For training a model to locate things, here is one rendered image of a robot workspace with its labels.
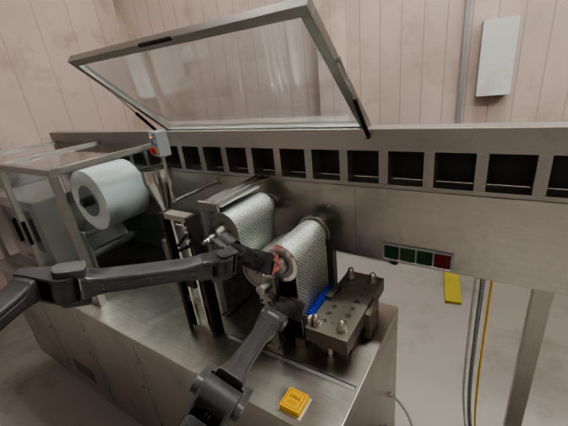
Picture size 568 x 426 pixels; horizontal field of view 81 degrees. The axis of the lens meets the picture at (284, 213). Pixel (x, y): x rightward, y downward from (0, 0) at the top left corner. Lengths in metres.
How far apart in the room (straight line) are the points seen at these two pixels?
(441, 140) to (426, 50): 2.67
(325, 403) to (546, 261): 0.81
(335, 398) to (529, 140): 0.96
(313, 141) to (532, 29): 2.86
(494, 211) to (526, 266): 0.20
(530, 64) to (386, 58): 1.24
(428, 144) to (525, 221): 0.37
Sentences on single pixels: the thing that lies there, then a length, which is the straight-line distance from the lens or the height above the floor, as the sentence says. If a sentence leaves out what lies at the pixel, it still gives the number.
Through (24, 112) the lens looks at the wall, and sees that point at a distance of 4.45.
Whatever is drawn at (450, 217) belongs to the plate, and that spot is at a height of 1.36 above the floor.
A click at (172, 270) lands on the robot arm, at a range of 0.92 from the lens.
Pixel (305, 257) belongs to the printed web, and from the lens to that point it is 1.22.
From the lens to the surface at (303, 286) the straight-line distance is 1.25.
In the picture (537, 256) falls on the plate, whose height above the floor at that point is 1.26.
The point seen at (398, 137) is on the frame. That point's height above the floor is 1.63.
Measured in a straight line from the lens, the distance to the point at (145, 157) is 1.94.
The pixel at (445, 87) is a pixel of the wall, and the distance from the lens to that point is 3.83.
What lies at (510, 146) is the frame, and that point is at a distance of 1.18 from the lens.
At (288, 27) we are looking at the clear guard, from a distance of 0.98.
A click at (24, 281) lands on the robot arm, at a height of 1.50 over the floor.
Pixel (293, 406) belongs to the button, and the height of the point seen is 0.92.
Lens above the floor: 1.86
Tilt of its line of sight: 22 degrees down
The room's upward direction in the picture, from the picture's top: 7 degrees counter-clockwise
